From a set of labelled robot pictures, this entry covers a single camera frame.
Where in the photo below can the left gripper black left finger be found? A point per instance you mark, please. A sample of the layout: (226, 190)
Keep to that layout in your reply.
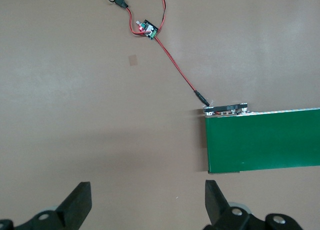
(72, 210)

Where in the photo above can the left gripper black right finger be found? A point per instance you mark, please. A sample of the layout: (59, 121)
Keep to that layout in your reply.
(222, 210)

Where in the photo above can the green conveyor belt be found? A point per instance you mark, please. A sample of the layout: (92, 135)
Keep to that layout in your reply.
(262, 142)

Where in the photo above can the brown tape patch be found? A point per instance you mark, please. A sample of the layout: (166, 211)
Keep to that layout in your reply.
(132, 60)

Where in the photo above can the small speed controller board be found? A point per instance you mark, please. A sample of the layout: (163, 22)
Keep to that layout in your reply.
(148, 29)

